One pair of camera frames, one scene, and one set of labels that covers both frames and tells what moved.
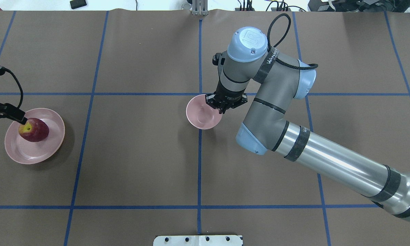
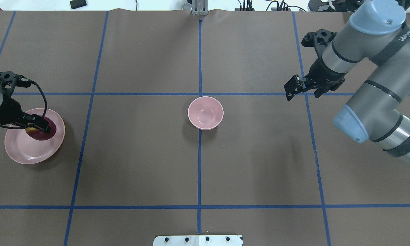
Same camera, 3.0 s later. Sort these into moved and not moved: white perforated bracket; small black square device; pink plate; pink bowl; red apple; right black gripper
Moved: right black gripper; red apple
Not moved: pink bowl; white perforated bracket; small black square device; pink plate
